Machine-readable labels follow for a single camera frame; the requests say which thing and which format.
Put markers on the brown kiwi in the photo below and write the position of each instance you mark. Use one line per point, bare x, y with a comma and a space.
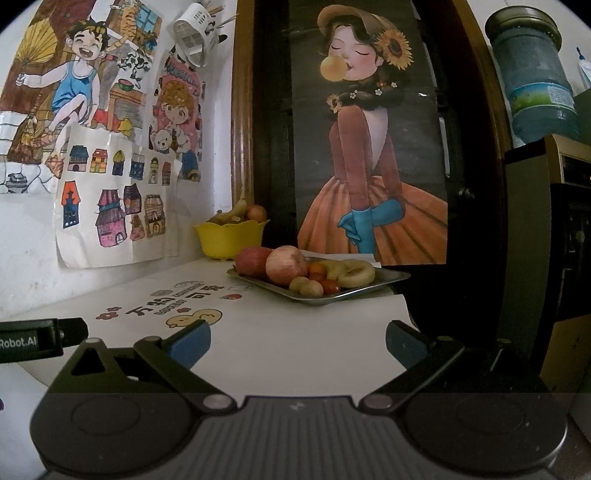
298, 283
311, 288

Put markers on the large yellow banana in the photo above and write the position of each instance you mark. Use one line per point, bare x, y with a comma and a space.
364, 277

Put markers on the metal tray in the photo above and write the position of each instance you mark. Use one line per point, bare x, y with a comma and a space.
369, 288

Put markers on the cardboard box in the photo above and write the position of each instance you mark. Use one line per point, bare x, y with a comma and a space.
570, 350

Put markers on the pink striped apple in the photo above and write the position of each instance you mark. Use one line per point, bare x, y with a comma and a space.
286, 265

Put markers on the round orange fruit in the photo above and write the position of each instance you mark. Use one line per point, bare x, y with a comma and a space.
256, 213

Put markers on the white printed table cover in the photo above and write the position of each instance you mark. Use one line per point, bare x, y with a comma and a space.
277, 332

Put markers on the dark red apple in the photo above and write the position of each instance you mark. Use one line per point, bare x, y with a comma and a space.
251, 263

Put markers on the girl painting in frame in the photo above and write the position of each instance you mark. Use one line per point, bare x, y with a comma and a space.
277, 138

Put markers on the long spotted banana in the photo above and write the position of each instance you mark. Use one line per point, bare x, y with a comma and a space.
238, 210

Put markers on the white plastic basket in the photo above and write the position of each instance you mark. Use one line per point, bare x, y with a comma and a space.
194, 32

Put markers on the yellow plastic bowl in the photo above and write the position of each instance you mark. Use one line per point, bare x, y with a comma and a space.
226, 240

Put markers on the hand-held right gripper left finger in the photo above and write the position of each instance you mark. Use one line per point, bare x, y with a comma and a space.
189, 344

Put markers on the girl with teddy drawing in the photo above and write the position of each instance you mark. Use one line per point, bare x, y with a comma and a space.
178, 106

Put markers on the sunflower girl door poster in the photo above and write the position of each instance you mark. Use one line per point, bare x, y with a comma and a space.
369, 161

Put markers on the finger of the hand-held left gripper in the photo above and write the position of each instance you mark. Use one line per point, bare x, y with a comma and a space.
74, 330

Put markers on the cherry tomato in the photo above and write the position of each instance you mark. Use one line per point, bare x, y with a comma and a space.
317, 277
316, 267
330, 286

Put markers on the blue water jug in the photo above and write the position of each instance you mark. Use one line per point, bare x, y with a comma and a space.
531, 69

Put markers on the cartoon boy drawing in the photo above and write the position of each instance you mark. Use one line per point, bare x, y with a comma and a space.
78, 83

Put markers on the dull short banana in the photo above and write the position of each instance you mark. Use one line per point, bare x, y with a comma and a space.
217, 218

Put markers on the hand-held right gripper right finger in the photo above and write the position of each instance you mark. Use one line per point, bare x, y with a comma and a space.
406, 345

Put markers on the coloured houses drawing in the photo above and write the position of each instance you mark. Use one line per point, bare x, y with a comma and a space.
92, 249

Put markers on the wooden door frame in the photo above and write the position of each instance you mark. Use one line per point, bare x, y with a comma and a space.
242, 115

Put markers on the small yellow banana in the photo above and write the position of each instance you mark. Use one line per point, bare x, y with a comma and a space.
330, 266

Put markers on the dark cabinet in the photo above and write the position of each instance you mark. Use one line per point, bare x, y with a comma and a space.
526, 230

